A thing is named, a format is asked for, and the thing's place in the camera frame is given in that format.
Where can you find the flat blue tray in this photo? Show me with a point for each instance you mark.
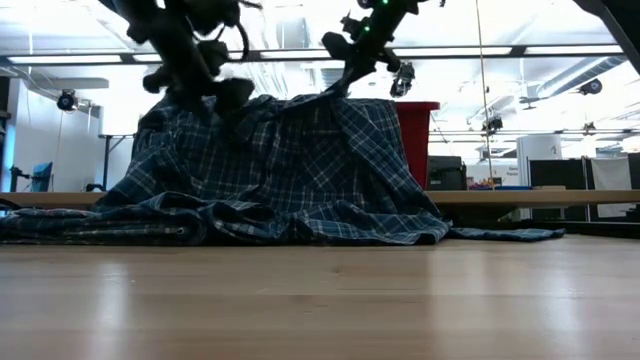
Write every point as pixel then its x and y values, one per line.
pixel 512 188

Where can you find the black round ceiling spotlight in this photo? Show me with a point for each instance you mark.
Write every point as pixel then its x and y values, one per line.
pixel 591 87
pixel 66 100

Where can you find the black ceiling camera mount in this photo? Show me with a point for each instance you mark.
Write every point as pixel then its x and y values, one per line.
pixel 492 125
pixel 404 80

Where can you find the black aluminium table frame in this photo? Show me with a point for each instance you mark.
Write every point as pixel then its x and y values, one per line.
pixel 610 227

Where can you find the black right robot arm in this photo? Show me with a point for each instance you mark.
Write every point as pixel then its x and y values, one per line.
pixel 625 25

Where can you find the black monitor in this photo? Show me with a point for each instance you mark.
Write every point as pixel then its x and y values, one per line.
pixel 446 175

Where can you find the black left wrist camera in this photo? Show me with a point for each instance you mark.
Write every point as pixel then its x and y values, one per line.
pixel 212 15

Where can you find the red plastic laundry bin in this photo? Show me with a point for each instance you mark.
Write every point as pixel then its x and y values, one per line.
pixel 415 145

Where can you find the black partition panel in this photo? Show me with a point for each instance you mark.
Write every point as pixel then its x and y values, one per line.
pixel 635 170
pixel 557 175

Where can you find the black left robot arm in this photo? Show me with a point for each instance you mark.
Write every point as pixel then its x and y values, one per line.
pixel 130 7

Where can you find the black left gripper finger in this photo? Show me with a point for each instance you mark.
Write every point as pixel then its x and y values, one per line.
pixel 157 80
pixel 235 95

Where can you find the white hanging cloth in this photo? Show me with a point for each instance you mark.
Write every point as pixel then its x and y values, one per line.
pixel 612 175

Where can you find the blue plaid button shirt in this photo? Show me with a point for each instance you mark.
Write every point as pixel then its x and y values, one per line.
pixel 300 175

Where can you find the blue plaid pajama pants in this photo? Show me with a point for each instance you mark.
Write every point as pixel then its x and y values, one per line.
pixel 75 225

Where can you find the light wood side table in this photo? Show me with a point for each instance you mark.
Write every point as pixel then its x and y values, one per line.
pixel 550 197

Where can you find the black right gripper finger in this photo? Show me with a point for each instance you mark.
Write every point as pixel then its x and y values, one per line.
pixel 345 82
pixel 361 74

